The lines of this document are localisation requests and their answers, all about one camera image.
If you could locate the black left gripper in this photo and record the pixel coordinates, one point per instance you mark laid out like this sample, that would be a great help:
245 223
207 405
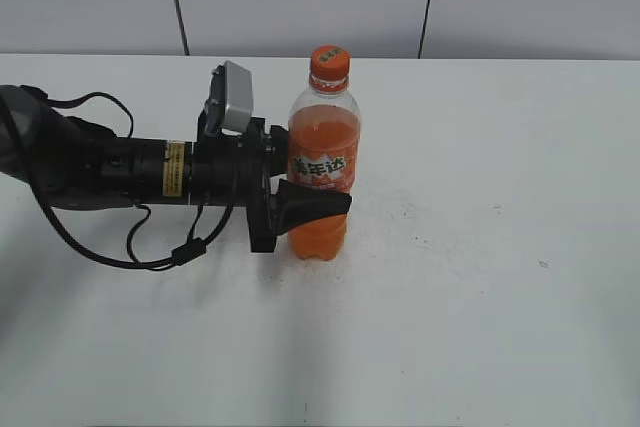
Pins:
235 171

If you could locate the orange soda plastic bottle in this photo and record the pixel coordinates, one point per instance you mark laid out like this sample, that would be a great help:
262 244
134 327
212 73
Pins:
324 134

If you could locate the orange bottle cap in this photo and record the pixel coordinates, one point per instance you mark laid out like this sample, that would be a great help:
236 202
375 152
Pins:
329 69

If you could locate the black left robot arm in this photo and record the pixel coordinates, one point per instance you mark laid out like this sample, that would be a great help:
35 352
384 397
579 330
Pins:
82 166

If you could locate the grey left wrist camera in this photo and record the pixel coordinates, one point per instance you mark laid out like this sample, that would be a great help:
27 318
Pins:
230 103

